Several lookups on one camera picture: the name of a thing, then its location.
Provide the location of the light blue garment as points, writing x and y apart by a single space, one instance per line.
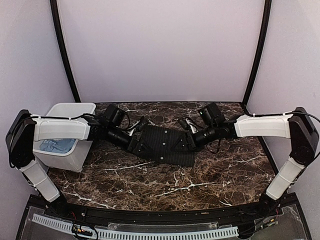
60 146

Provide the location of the white slotted cable duct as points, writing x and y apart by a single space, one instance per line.
106 234

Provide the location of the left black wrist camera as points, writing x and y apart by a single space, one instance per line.
114 115

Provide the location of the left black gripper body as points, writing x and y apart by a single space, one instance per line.
112 137

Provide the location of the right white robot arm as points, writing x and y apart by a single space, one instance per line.
297 126

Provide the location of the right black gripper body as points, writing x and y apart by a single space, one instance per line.
200 141

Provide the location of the white plastic laundry bin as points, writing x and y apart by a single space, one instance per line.
74 159

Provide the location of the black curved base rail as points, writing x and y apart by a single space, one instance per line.
285 222

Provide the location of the right black frame post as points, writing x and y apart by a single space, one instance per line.
258 53

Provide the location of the left black frame post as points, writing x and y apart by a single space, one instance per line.
63 50

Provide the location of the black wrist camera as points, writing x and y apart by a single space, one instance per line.
211 114
114 115

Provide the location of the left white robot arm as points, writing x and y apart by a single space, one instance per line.
27 129

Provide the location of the black frame post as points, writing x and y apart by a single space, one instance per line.
258 53
63 50

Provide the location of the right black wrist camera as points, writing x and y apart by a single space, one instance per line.
211 114

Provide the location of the black pinstriped shirt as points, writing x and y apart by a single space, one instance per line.
164 146

